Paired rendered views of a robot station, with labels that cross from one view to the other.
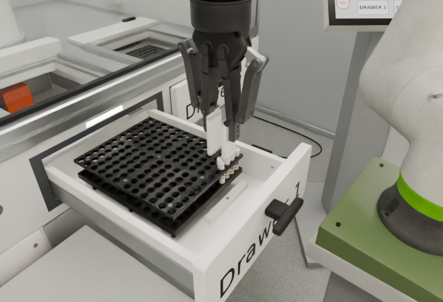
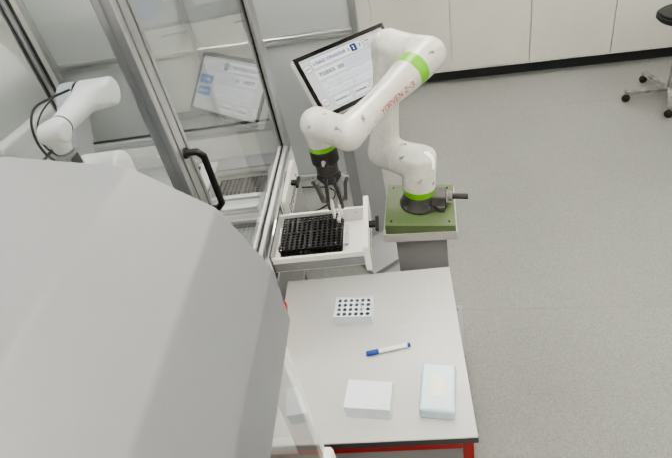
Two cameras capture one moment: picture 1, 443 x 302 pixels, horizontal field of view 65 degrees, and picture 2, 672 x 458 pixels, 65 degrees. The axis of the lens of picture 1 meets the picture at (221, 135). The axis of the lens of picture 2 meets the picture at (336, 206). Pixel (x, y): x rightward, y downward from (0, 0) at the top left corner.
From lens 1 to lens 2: 142 cm
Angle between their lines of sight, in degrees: 21
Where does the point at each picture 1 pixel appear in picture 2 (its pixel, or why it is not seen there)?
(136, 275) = (329, 281)
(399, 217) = (410, 206)
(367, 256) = (407, 226)
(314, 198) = not seen: hidden behind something
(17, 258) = not seen: hidden behind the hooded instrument
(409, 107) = (395, 164)
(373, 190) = (396, 201)
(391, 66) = (380, 149)
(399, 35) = (378, 136)
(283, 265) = not seen: hidden behind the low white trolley
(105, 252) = (309, 283)
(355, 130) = (362, 169)
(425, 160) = (409, 181)
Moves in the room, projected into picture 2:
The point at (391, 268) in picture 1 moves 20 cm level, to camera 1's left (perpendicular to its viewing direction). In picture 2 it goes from (416, 225) to (373, 250)
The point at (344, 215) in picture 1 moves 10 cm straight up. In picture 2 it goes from (391, 217) to (388, 196)
